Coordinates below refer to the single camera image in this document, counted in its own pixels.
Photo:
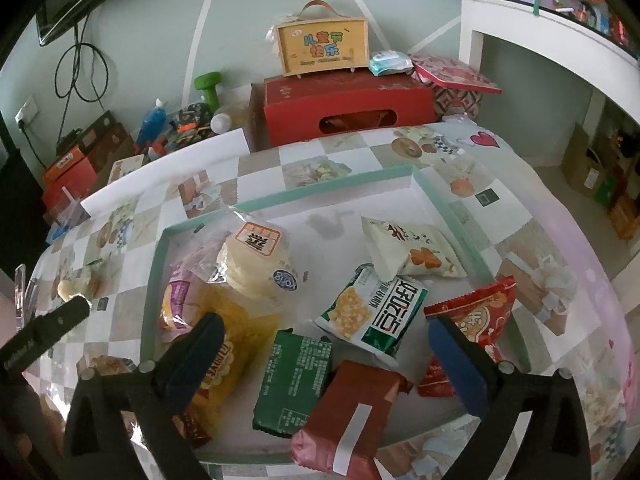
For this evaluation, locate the white shelf unit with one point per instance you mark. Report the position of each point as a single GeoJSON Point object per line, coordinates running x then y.
{"type": "Point", "coordinates": [500, 15]}

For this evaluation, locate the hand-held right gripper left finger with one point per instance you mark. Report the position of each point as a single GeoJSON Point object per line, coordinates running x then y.
{"type": "Point", "coordinates": [195, 360]}

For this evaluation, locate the clear plastic box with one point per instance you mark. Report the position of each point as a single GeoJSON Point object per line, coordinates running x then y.
{"type": "Point", "coordinates": [67, 207]}

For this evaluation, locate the patterned red box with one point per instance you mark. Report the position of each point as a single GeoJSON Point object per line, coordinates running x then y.
{"type": "Point", "coordinates": [457, 102]}

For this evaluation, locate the cream card box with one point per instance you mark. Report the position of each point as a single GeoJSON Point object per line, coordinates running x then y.
{"type": "Point", "coordinates": [125, 167]}

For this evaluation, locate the green and white snack packet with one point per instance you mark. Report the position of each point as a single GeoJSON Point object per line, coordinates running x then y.
{"type": "Point", "coordinates": [370, 315]}

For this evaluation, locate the dark red packet white strip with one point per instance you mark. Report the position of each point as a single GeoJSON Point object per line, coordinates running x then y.
{"type": "Point", "coordinates": [340, 410]}

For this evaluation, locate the yellow snack packet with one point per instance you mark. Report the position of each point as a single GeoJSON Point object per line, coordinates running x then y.
{"type": "Point", "coordinates": [240, 330]}

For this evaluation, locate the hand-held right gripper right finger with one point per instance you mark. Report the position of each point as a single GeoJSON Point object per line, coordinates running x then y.
{"type": "Point", "coordinates": [455, 365]}

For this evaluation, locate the camouflage toy pile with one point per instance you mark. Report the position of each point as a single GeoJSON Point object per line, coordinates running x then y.
{"type": "Point", "coordinates": [192, 120]}

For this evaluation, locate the wall socket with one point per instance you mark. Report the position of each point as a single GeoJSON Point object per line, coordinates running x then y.
{"type": "Point", "coordinates": [27, 110]}

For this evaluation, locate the red printed snack packet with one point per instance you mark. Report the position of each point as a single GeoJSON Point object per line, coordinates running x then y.
{"type": "Point", "coordinates": [482, 320]}

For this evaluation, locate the black monitor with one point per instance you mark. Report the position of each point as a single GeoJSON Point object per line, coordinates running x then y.
{"type": "Point", "coordinates": [65, 7]}

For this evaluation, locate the small red snack packet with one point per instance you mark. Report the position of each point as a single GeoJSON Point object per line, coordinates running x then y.
{"type": "Point", "coordinates": [432, 382]}

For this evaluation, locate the pink snack packet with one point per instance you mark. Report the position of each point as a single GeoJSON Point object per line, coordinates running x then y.
{"type": "Point", "coordinates": [175, 305]}

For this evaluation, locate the checkered printed tablecloth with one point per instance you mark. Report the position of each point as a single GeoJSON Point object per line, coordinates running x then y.
{"type": "Point", "coordinates": [550, 270]}

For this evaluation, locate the red gift box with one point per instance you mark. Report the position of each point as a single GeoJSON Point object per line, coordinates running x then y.
{"type": "Point", "coordinates": [345, 105]}

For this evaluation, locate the pink printed tin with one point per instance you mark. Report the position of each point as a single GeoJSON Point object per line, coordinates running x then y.
{"type": "Point", "coordinates": [455, 77]}

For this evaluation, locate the green dumbbell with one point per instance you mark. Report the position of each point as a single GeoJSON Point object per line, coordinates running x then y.
{"type": "Point", "coordinates": [207, 87]}

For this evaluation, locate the orange box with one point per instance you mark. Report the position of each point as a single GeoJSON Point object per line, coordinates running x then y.
{"type": "Point", "coordinates": [65, 170]}

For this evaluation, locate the white tray with teal rim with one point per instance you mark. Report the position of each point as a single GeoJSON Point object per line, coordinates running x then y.
{"type": "Point", "coordinates": [350, 200]}

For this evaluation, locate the small brown snack packet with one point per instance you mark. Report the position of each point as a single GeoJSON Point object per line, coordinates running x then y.
{"type": "Point", "coordinates": [192, 430]}

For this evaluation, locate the clear acrylic stand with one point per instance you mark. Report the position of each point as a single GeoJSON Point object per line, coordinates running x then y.
{"type": "Point", "coordinates": [20, 285]}

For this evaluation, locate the dark brown box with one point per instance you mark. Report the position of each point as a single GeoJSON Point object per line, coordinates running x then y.
{"type": "Point", "coordinates": [97, 130]}

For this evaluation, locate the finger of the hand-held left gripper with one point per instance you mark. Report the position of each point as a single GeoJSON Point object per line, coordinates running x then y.
{"type": "Point", "coordinates": [62, 319]}

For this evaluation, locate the light blue wipes pack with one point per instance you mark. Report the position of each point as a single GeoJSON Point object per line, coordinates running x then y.
{"type": "Point", "coordinates": [390, 62]}

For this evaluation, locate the blue bottle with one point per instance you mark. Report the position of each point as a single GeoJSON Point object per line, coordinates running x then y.
{"type": "Point", "coordinates": [152, 125]}

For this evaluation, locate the cream snack packet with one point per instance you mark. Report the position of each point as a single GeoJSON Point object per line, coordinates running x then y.
{"type": "Point", "coordinates": [410, 250]}

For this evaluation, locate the white round cap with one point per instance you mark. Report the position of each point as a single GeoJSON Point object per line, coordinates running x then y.
{"type": "Point", "coordinates": [221, 122]}

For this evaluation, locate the brown paper bags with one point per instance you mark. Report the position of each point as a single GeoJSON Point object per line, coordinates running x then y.
{"type": "Point", "coordinates": [595, 175]}

